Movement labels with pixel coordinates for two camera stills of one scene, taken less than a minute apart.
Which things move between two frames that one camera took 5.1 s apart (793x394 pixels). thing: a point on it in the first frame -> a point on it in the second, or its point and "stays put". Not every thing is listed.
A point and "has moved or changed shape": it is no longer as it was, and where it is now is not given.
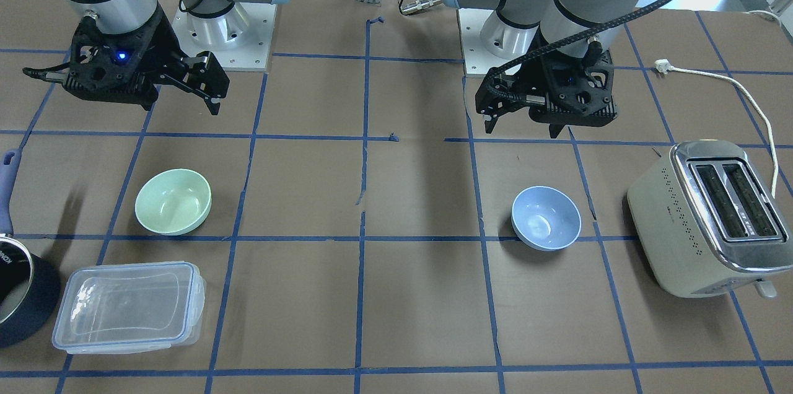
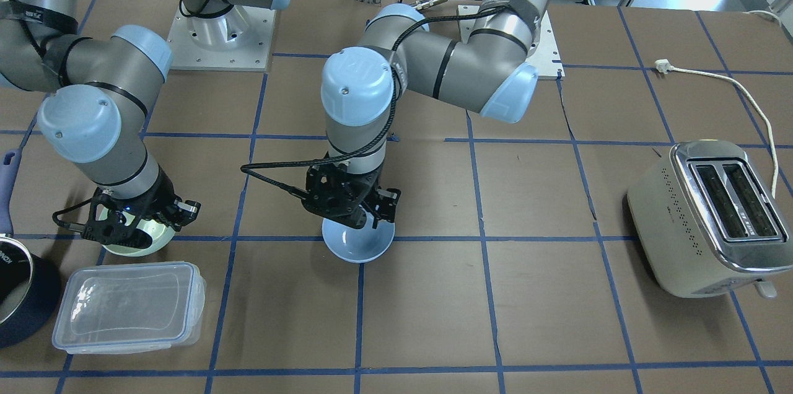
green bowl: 173,202 has moved or changed shape
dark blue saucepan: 30,288 stays put
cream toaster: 710,218 stays put
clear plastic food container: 129,307 stays put
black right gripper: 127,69 -> 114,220
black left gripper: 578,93 -> 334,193
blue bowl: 546,218 -> 359,245
